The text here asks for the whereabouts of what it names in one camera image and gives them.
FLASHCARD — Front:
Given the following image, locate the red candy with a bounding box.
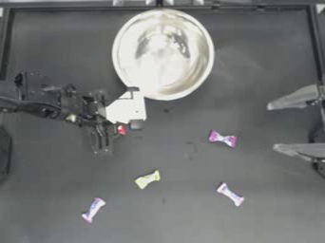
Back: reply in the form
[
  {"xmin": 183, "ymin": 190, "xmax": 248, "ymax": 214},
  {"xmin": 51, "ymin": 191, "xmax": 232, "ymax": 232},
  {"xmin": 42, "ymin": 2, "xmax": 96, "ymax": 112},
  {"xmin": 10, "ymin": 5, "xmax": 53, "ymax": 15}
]
[{"xmin": 115, "ymin": 124, "xmax": 128, "ymax": 136}]

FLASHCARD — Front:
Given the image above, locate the purple bow-shaped candy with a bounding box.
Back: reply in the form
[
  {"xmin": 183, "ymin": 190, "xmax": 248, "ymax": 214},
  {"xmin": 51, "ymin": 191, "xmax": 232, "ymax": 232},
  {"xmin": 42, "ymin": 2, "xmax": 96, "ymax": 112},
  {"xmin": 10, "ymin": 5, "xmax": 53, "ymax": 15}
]
[{"xmin": 207, "ymin": 129, "xmax": 238, "ymax": 149}]

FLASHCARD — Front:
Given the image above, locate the pink candy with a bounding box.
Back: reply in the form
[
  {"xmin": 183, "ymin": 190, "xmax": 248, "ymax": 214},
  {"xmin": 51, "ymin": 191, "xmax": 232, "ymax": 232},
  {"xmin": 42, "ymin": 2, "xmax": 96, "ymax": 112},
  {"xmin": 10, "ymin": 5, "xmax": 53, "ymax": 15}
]
[{"xmin": 214, "ymin": 181, "xmax": 246, "ymax": 208}]

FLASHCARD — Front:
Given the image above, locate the green candy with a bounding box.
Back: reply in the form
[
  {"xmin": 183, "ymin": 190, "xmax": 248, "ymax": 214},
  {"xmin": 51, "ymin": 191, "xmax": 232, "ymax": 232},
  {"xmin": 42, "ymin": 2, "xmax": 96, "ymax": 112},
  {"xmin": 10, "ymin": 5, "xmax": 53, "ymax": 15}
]
[{"xmin": 133, "ymin": 169, "xmax": 163, "ymax": 190}]

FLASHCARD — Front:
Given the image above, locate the purple blue-print candy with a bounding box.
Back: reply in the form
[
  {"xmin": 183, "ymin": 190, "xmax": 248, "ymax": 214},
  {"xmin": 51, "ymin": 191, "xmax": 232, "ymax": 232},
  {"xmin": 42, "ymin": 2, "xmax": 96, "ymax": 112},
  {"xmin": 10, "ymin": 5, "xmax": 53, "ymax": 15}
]
[{"xmin": 80, "ymin": 196, "xmax": 108, "ymax": 224}]

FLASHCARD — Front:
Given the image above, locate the steel bowl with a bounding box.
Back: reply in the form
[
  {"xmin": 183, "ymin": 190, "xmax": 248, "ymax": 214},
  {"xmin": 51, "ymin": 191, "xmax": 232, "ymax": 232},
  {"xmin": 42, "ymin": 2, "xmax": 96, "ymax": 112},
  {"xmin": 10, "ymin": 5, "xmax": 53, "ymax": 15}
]
[{"xmin": 111, "ymin": 8, "xmax": 215, "ymax": 102}]

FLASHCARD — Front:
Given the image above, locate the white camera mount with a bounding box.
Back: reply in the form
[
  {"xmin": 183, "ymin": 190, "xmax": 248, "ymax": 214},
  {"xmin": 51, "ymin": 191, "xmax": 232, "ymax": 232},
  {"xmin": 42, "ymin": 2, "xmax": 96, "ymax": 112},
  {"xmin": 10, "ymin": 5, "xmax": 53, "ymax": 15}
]
[{"xmin": 104, "ymin": 85, "xmax": 148, "ymax": 125}]

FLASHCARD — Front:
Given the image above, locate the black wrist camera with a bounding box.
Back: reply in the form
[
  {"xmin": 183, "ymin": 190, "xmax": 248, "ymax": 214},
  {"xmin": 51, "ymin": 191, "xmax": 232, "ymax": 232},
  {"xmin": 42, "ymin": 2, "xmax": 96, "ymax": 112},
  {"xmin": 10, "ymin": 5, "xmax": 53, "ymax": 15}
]
[{"xmin": 127, "ymin": 119, "xmax": 145, "ymax": 131}]

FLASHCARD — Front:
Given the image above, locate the black table frame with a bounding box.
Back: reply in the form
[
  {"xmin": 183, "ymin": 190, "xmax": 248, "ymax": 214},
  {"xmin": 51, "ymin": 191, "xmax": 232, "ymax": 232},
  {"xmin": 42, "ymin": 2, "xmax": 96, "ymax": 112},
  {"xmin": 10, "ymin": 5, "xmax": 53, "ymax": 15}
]
[{"xmin": 0, "ymin": 0, "xmax": 325, "ymax": 181}]

